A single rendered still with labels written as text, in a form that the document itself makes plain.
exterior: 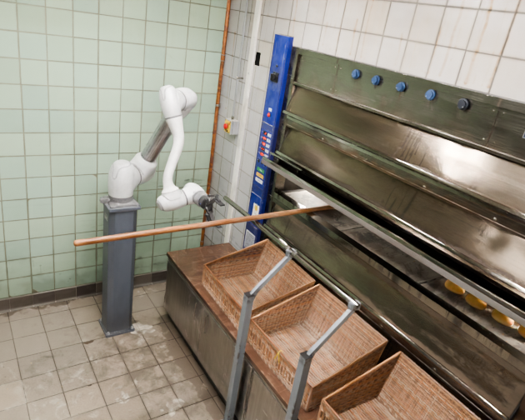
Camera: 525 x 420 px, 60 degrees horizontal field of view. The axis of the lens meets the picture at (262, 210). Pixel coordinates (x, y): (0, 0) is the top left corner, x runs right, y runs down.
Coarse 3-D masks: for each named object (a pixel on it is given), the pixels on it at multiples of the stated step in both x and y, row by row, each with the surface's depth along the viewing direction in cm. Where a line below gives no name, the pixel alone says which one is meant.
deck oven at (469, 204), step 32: (288, 96) 284; (288, 128) 291; (288, 160) 290; (384, 160) 224; (448, 192) 197; (512, 224) 176; (352, 256) 250; (448, 256) 210; (512, 288) 178; (416, 352) 220; (448, 384) 206
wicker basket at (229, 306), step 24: (264, 240) 313; (216, 264) 299; (240, 264) 310; (264, 264) 312; (288, 264) 293; (216, 288) 283; (240, 288) 300; (264, 288) 305; (288, 288) 290; (240, 312) 258
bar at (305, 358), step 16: (240, 208) 273; (256, 224) 259; (272, 240) 247; (288, 256) 234; (272, 272) 234; (320, 272) 218; (256, 288) 232; (336, 288) 208; (352, 304) 198; (240, 320) 238; (240, 336) 240; (240, 352) 244; (304, 352) 197; (240, 368) 250; (304, 368) 196; (304, 384) 202; (224, 416) 265; (288, 416) 209
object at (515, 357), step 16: (320, 224) 270; (336, 240) 260; (352, 240) 255; (368, 256) 240; (384, 272) 232; (400, 272) 229; (416, 288) 217; (432, 304) 209; (448, 304) 208; (448, 320) 203; (464, 320) 198; (480, 336) 191; (496, 336) 191; (496, 352) 186; (512, 352) 182
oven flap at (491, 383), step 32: (288, 224) 298; (320, 256) 272; (352, 288) 250; (384, 288) 235; (384, 320) 229; (416, 320) 219; (448, 352) 204; (480, 352) 195; (480, 384) 192; (512, 384) 183
